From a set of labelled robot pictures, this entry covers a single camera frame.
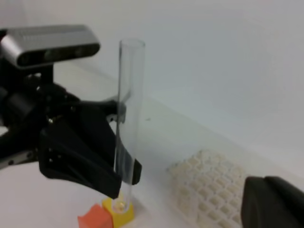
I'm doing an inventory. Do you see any yellow cube block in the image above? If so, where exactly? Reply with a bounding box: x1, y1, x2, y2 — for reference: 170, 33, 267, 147
102, 194, 134, 228

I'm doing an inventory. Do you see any clear glass test tube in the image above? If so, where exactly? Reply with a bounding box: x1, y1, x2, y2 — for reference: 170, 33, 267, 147
114, 38, 145, 201

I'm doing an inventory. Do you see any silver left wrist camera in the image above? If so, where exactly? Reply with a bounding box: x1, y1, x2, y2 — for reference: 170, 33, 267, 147
0, 25, 101, 68

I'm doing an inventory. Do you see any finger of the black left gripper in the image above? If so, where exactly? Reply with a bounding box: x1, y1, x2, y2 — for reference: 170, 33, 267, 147
96, 94, 131, 123

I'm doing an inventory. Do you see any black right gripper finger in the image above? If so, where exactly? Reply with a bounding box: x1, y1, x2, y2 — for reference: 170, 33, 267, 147
240, 176, 304, 228

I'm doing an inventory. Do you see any white test tube rack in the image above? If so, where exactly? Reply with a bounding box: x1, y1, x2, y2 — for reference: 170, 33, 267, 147
166, 150, 248, 228

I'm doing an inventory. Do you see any orange cube block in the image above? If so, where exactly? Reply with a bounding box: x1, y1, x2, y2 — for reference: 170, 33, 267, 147
77, 204, 113, 228

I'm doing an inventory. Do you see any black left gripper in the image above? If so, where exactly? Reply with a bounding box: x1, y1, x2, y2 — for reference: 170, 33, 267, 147
0, 61, 142, 199

